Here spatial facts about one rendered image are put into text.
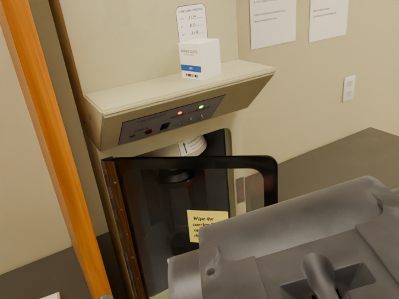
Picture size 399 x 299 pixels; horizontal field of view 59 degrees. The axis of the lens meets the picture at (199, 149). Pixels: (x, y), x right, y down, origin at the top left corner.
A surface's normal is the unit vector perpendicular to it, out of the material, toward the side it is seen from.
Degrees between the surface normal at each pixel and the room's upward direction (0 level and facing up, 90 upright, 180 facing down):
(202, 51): 90
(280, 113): 90
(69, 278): 0
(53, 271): 0
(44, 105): 90
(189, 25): 90
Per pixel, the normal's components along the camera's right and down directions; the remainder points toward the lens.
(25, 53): 0.49, 0.33
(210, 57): 0.73, 0.23
